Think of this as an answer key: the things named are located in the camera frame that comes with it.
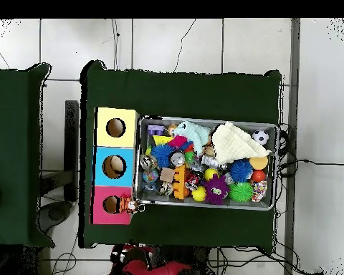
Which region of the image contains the orange striped tiger plush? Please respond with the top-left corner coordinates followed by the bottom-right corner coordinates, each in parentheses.
top-left (115, 196), bottom-right (145, 215)

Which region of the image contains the shallow metal mesh bin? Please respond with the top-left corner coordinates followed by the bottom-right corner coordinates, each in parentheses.
top-left (134, 115), bottom-right (279, 211)

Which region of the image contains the blue spiky rubber ball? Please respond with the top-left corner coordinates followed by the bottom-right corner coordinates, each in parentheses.
top-left (228, 158), bottom-right (254, 183)
top-left (150, 143), bottom-right (176, 169)

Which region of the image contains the yellow cheese wedge toy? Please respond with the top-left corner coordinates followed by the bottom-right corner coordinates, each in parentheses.
top-left (152, 135), bottom-right (176, 145)

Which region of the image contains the mint knitted cloth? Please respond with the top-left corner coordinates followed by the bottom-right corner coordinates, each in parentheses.
top-left (173, 120), bottom-right (211, 157)

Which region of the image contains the orange building block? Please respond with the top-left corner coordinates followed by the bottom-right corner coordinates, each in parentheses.
top-left (172, 163), bottom-right (190, 201)

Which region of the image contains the purple spiky monster toy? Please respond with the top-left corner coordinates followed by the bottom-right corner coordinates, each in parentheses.
top-left (201, 174), bottom-right (231, 206)

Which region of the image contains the dark green table cloth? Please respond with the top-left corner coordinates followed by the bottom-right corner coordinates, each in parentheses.
top-left (78, 60), bottom-right (283, 254)

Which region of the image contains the cream knitted cloth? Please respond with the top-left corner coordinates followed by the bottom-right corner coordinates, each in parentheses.
top-left (211, 121), bottom-right (272, 165)

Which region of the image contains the green spiky rubber ball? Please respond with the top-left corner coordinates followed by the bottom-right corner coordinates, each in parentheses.
top-left (228, 181), bottom-right (254, 203)

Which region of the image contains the small soccer ball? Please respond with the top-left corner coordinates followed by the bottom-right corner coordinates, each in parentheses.
top-left (251, 129), bottom-right (269, 145)

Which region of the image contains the orange rubber ball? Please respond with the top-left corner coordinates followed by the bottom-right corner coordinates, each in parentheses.
top-left (250, 169), bottom-right (267, 183)

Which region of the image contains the green cloth side table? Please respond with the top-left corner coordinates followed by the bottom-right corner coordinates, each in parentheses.
top-left (0, 63), bottom-right (55, 247)

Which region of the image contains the black power cable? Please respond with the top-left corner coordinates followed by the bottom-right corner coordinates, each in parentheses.
top-left (277, 122), bottom-right (344, 178)

